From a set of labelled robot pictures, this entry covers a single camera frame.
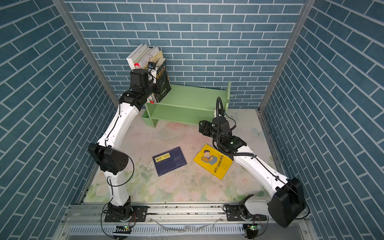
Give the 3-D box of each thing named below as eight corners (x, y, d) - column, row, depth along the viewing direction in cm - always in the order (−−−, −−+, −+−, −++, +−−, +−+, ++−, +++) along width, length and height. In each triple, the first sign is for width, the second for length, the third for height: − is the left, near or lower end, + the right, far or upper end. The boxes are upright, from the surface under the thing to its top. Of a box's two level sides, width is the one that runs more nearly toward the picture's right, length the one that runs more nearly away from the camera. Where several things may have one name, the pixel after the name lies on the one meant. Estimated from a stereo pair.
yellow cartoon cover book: (194, 160, 95) (193, 159, 93) (207, 144, 103) (207, 142, 101) (221, 180, 87) (221, 178, 85) (233, 160, 95) (234, 158, 94)
